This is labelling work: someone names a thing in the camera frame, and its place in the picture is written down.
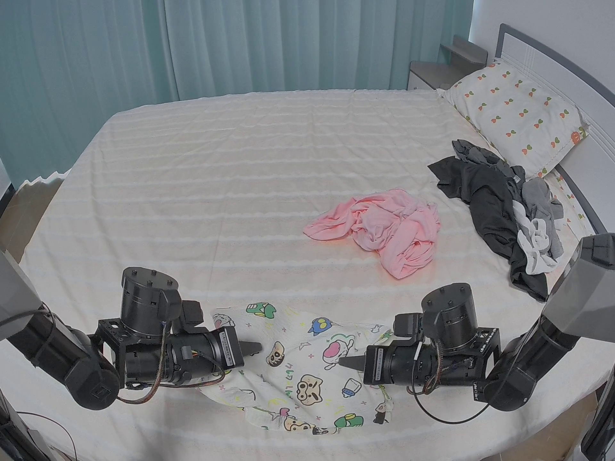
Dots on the white printed pyjama top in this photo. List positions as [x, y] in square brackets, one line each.
[298, 382]

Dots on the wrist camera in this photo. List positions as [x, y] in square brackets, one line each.
[192, 315]
[407, 327]

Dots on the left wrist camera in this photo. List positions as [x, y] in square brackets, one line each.
[192, 315]

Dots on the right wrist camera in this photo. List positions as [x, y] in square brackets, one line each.
[407, 327]

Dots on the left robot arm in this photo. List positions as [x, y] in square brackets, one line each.
[72, 358]

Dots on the blue-green curtain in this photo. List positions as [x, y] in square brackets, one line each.
[240, 31]

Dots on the pink garment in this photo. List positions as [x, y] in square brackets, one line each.
[394, 231]

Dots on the pile of clothes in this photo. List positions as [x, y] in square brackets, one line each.
[490, 204]

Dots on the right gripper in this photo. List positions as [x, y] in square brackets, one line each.
[399, 363]

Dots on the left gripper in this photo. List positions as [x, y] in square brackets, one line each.
[206, 356]

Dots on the grey bedside table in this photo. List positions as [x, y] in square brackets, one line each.
[435, 72]

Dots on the bed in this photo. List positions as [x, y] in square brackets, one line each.
[216, 175]

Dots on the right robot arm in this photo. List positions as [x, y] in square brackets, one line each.
[576, 296]

